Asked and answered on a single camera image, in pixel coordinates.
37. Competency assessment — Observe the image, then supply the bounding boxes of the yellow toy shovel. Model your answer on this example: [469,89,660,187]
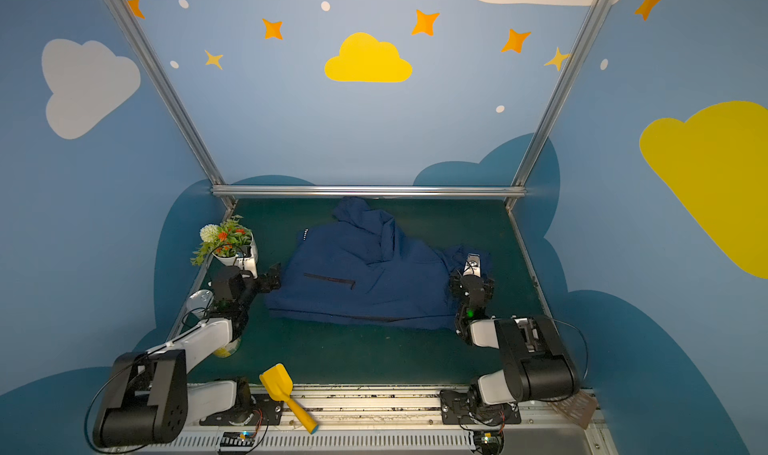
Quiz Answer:
[259,363,319,434]

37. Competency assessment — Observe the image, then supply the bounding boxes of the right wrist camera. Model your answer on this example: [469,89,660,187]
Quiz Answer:
[462,253,482,278]

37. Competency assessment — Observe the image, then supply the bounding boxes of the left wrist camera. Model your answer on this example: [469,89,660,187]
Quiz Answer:
[234,246,258,278]

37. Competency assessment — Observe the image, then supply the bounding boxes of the aluminium frame left post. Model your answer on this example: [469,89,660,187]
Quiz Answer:
[103,0,226,187]

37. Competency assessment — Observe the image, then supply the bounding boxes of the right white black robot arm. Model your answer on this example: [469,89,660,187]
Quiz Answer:
[449,270,582,406]

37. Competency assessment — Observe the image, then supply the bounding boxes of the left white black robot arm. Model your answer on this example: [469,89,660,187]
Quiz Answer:
[84,264,281,453]

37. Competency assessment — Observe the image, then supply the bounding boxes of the left circuit board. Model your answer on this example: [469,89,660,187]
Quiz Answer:
[217,431,256,454]

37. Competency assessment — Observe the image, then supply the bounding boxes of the brown slotted spatula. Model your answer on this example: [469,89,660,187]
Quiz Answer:
[550,390,599,430]

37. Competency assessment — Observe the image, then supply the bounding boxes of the navy blue zip jacket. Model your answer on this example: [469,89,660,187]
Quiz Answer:
[264,197,491,330]

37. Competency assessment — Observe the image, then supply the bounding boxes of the circuit board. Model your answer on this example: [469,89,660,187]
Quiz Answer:
[217,431,256,454]
[472,431,505,455]

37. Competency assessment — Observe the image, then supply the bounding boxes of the yellow green lidded jar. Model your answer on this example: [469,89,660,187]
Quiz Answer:
[213,338,241,358]

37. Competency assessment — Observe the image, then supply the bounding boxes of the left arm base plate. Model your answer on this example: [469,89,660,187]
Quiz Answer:
[199,393,284,426]

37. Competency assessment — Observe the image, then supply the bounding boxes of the right circuit board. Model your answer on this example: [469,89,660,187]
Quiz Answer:
[472,431,505,455]

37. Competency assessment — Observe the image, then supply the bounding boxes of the front aluminium rail base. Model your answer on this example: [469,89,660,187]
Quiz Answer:
[111,385,618,454]

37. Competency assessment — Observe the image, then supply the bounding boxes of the silver tin can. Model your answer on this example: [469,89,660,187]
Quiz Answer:
[185,289,214,318]

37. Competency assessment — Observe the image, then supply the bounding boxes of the potted flower plant white pot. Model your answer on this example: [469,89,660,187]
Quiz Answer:
[190,215,258,268]

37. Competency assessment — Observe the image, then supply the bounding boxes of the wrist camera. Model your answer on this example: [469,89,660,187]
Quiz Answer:
[462,253,482,278]
[234,246,258,278]

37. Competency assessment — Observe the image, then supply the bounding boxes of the aluminium frame post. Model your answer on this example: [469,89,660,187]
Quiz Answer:
[103,0,226,187]
[504,0,613,215]

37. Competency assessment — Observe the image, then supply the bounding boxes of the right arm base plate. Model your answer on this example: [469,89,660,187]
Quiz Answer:
[438,387,522,427]

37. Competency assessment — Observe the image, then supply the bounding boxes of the aluminium frame back bar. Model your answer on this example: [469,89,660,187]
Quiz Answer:
[212,185,526,199]

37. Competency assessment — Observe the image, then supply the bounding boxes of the aluminium frame right post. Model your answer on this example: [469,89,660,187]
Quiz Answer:
[504,0,613,215]

